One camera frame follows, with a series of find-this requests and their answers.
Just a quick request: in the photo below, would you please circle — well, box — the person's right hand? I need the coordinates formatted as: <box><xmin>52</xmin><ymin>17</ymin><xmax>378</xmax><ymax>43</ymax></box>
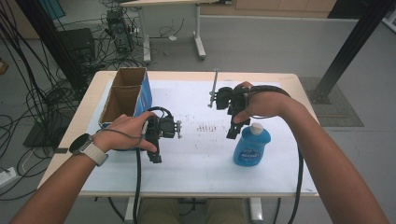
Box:
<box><xmin>233</xmin><ymin>81</ymin><xmax>293</xmax><ymax>125</ymax></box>

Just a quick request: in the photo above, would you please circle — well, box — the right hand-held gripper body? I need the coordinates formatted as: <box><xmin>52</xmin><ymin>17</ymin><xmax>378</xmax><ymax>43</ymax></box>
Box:
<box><xmin>207</xmin><ymin>68</ymin><xmax>251</xmax><ymax>125</ymax></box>

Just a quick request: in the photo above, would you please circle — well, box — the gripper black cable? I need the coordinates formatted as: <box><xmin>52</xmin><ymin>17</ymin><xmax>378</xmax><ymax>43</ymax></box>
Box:
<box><xmin>247</xmin><ymin>84</ymin><xmax>305</xmax><ymax>224</ymax></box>
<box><xmin>132</xmin><ymin>105</ymin><xmax>175</xmax><ymax>224</ymax></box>

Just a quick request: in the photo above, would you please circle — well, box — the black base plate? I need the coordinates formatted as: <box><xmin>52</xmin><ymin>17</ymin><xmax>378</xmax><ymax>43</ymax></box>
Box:
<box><xmin>22</xmin><ymin>120</ymin><xmax>76</xmax><ymax>148</ymax></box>

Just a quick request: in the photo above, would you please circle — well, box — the person's right leg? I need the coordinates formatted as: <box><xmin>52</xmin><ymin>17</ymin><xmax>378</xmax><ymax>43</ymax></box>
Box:
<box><xmin>205</xmin><ymin>197</ymin><xmax>250</xmax><ymax>224</ymax></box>

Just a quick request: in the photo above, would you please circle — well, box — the white table leg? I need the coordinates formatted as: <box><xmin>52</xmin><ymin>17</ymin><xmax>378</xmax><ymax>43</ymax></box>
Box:
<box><xmin>248</xmin><ymin>196</ymin><xmax>264</xmax><ymax>223</ymax></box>
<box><xmin>124</xmin><ymin>196</ymin><xmax>139</xmax><ymax>223</ymax></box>

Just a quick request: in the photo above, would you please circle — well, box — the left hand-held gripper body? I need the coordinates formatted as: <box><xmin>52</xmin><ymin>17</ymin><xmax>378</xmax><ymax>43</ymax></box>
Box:
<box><xmin>143</xmin><ymin>106</ymin><xmax>183</xmax><ymax>150</ymax></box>

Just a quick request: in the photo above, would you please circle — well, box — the blue cardboard box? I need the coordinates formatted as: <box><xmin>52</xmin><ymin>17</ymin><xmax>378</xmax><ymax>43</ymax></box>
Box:
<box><xmin>98</xmin><ymin>66</ymin><xmax>153</xmax><ymax>153</ymax></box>

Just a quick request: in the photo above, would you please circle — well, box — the black metal stand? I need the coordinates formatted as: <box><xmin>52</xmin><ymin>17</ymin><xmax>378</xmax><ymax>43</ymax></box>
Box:
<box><xmin>307</xmin><ymin>0</ymin><xmax>396</xmax><ymax>105</ymax></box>

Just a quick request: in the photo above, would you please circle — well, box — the person's leg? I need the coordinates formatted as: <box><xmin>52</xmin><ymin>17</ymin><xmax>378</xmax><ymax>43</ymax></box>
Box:
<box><xmin>138</xmin><ymin>197</ymin><xmax>188</xmax><ymax>224</ymax></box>
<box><xmin>205</xmin><ymin>197</ymin><xmax>250</xmax><ymax>224</ymax></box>

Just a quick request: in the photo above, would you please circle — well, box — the white desk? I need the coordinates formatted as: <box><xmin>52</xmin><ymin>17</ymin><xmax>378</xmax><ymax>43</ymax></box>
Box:
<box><xmin>120</xmin><ymin>0</ymin><xmax>233</xmax><ymax>65</ymax></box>

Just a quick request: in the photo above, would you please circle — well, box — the blue bottle with white cap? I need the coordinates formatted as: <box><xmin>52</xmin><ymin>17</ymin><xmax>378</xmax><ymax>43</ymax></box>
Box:
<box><xmin>233</xmin><ymin>121</ymin><xmax>272</xmax><ymax>168</ymax></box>

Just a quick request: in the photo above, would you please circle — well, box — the person's left leg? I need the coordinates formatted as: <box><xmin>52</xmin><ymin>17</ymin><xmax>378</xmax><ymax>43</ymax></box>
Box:
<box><xmin>138</xmin><ymin>197</ymin><xmax>188</xmax><ymax>224</ymax></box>

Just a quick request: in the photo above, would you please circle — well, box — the thin grey wrist cord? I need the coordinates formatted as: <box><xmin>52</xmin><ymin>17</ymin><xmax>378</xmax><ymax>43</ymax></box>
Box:
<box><xmin>247</xmin><ymin>92</ymin><xmax>278</xmax><ymax>120</ymax></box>
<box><xmin>99</xmin><ymin>122</ymin><xmax>149</xmax><ymax>147</ymax></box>

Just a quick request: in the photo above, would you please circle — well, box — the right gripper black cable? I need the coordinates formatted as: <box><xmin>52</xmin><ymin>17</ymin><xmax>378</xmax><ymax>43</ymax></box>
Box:
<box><xmin>247</xmin><ymin>84</ymin><xmax>305</xmax><ymax>224</ymax></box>

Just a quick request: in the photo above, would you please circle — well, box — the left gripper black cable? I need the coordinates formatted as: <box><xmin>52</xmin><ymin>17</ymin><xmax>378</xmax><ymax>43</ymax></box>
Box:
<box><xmin>132</xmin><ymin>105</ymin><xmax>175</xmax><ymax>224</ymax></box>

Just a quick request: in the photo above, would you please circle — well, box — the black computer tower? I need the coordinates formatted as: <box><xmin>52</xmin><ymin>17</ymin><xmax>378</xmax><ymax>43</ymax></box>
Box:
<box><xmin>106</xmin><ymin>8</ymin><xmax>134</xmax><ymax>54</ymax></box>

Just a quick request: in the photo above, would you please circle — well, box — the teal panel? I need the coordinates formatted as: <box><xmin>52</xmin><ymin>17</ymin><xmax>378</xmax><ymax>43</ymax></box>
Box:
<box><xmin>36</xmin><ymin>0</ymin><xmax>66</xmax><ymax>20</ymax></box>

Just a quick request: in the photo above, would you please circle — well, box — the person's left hand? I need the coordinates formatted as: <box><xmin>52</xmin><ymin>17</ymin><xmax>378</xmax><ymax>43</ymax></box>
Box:
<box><xmin>92</xmin><ymin>111</ymin><xmax>158</xmax><ymax>153</ymax></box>

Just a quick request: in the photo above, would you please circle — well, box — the black metal pole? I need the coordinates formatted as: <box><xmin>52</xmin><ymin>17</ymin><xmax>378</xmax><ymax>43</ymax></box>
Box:
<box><xmin>15</xmin><ymin>0</ymin><xmax>87</xmax><ymax>91</ymax></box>

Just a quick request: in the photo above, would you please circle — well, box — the white power strip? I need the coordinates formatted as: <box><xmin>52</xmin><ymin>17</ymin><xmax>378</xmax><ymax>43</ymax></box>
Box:
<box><xmin>0</xmin><ymin>166</ymin><xmax>17</xmax><ymax>189</ymax></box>

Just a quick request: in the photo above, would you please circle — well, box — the black box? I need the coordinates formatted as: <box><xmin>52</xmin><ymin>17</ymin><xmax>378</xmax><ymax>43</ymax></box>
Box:
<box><xmin>59</xmin><ymin>27</ymin><xmax>96</xmax><ymax>63</ymax></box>

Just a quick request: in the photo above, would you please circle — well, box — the wristwatch with beige strap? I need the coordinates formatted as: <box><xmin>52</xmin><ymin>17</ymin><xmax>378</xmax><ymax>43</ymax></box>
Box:
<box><xmin>68</xmin><ymin>133</ymin><xmax>109</xmax><ymax>167</ymax></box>

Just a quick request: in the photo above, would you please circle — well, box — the bundle of black floor cables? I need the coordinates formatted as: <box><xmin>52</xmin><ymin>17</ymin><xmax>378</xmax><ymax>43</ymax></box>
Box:
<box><xmin>0</xmin><ymin>0</ymin><xmax>144</xmax><ymax>200</ymax></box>

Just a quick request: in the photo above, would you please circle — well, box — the white table mat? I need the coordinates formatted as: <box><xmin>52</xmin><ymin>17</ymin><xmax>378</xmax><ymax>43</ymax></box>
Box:
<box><xmin>79</xmin><ymin>78</ymin><xmax>318</xmax><ymax>194</ymax></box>

